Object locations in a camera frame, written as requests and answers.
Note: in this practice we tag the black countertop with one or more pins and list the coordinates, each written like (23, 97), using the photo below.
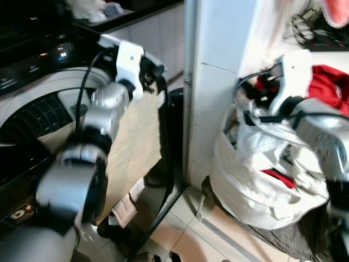
(125, 15)

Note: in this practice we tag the large red garment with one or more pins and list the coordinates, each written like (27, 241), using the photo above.
(330, 87)

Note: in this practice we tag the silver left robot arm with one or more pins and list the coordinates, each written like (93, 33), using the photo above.
(87, 131)

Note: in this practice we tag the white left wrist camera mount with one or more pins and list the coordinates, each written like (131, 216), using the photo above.
(128, 63)

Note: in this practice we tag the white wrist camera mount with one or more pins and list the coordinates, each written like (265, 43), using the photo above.
(292, 76)
(128, 63)

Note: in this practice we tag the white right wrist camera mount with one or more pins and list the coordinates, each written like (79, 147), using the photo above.
(292, 76)

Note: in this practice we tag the white fabric laundry bag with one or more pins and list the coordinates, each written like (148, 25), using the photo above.
(245, 180)

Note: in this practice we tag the black power strip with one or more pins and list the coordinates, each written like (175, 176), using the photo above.
(327, 42)

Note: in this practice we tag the small red cloth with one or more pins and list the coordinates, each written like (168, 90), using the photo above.
(279, 178)

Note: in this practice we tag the black and white washing machine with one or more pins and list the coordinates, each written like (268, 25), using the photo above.
(38, 109)

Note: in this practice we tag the beige cardboard panel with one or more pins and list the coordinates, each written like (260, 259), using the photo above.
(136, 142)

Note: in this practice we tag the dark grey floor mat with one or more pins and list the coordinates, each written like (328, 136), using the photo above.
(283, 240)

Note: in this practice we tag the pink round object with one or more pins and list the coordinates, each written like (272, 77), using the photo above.
(335, 12)

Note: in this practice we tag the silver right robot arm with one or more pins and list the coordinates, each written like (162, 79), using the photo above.
(327, 142)

